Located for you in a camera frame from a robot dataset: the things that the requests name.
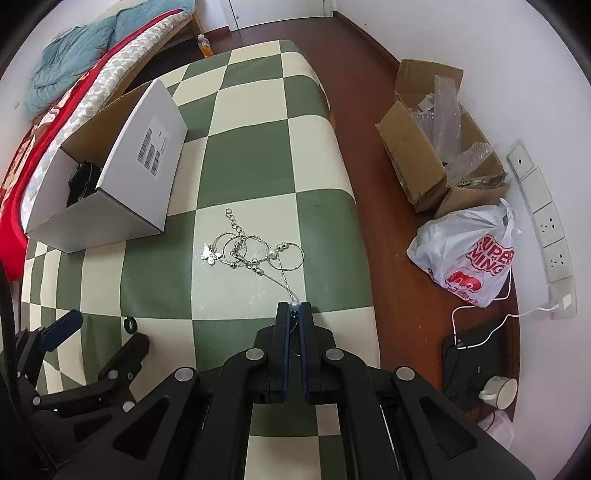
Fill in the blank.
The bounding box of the green checkered tablecloth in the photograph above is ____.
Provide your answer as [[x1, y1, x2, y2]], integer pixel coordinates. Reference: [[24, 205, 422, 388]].
[[18, 41, 382, 480]]

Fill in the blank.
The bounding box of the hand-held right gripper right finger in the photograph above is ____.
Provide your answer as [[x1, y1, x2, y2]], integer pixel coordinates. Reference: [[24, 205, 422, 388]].
[[298, 301, 536, 480]]

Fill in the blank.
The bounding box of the silver necklace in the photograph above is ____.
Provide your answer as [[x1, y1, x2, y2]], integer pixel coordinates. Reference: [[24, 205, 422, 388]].
[[199, 208, 306, 309]]

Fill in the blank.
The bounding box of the white charging cable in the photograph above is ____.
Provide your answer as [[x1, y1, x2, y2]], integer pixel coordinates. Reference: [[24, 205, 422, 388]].
[[451, 272, 561, 349]]

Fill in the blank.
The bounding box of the white mug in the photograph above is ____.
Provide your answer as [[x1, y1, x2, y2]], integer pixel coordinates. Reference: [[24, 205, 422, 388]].
[[479, 375, 519, 410]]

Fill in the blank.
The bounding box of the clear bubble wrap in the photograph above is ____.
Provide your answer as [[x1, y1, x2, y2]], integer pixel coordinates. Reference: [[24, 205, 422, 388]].
[[413, 76, 497, 183]]

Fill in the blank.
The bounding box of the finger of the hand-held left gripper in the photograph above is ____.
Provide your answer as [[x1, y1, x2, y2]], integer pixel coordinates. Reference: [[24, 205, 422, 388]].
[[96, 333, 151, 385], [16, 309, 84, 361]]

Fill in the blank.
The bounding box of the white wall power strip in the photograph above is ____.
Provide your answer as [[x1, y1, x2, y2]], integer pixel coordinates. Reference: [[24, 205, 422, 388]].
[[505, 138, 579, 320]]

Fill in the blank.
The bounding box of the white cardboard box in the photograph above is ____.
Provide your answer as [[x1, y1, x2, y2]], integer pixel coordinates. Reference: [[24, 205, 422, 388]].
[[23, 78, 189, 254]]

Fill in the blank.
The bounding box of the white door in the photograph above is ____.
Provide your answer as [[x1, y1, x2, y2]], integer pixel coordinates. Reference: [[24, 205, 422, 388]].
[[217, 0, 335, 31]]

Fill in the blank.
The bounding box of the white plastic bag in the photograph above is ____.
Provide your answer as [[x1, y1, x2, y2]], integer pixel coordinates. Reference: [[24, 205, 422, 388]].
[[406, 198, 518, 309]]

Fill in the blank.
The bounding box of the brown cardboard box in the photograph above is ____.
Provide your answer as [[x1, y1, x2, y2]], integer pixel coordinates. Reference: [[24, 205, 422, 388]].
[[375, 59, 511, 220]]

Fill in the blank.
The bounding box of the bed with red quilt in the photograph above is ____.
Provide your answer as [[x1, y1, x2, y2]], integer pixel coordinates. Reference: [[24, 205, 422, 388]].
[[0, 14, 185, 282]]

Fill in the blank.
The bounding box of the blue duvet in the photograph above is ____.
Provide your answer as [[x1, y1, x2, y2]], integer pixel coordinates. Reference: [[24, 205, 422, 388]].
[[25, 0, 197, 116]]

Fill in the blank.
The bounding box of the black wristband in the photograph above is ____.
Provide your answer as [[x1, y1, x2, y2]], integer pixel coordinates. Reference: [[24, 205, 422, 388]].
[[66, 161, 102, 208]]

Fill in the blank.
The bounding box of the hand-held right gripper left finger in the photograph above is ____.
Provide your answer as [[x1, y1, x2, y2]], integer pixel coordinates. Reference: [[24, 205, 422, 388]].
[[60, 301, 291, 480]]

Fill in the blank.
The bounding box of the black floor device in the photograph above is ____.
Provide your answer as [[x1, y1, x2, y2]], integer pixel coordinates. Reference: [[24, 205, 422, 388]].
[[442, 318, 520, 411]]

